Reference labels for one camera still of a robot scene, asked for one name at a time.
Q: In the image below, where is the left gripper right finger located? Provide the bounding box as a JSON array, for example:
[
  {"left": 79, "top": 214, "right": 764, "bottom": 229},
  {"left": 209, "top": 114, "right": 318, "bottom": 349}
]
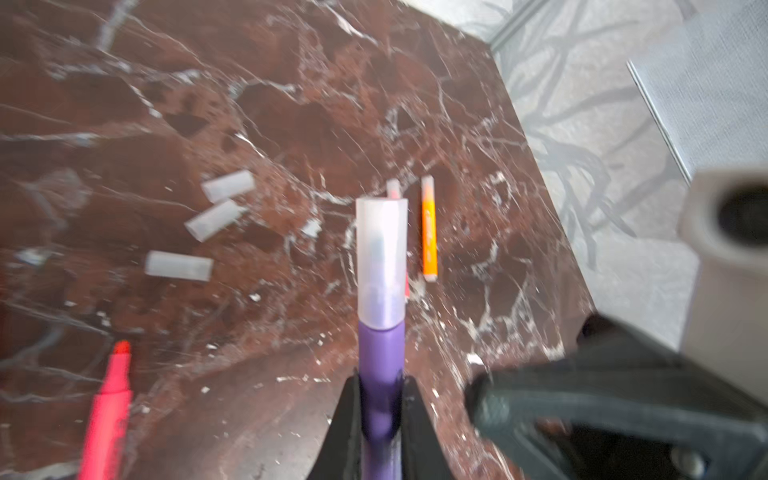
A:
[{"left": 400, "top": 376, "right": 454, "bottom": 480}]

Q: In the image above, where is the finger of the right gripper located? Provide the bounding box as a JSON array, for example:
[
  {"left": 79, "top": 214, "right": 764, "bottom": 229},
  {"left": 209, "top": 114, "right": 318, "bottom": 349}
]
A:
[{"left": 464, "top": 314, "right": 767, "bottom": 479}]

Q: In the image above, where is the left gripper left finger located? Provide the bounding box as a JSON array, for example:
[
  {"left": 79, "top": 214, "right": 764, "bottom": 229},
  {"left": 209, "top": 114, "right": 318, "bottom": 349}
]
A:
[{"left": 307, "top": 372, "right": 363, "bottom": 480}]

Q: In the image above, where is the purple marker pen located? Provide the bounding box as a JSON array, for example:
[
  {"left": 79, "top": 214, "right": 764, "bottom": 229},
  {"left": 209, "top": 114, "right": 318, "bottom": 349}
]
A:
[{"left": 356, "top": 197, "right": 408, "bottom": 479}]

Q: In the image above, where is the orange marker pen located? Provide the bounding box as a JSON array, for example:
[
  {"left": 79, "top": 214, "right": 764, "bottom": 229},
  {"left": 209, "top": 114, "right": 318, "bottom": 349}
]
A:
[{"left": 421, "top": 175, "right": 438, "bottom": 283}]

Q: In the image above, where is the red pink marker pen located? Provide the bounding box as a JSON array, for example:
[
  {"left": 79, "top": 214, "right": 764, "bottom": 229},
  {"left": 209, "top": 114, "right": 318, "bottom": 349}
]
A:
[{"left": 386, "top": 178, "right": 410, "bottom": 304}]

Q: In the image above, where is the clear pen cap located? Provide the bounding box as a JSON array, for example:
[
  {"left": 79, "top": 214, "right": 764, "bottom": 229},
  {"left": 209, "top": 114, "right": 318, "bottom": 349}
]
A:
[
  {"left": 184, "top": 199, "right": 247, "bottom": 243},
  {"left": 144, "top": 251, "right": 214, "bottom": 282},
  {"left": 201, "top": 170, "right": 255, "bottom": 204}
]

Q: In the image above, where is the white wire mesh basket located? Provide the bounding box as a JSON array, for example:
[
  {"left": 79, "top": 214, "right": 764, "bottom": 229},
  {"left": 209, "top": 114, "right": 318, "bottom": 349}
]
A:
[{"left": 628, "top": 1, "right": 767, "bottom": 180}]

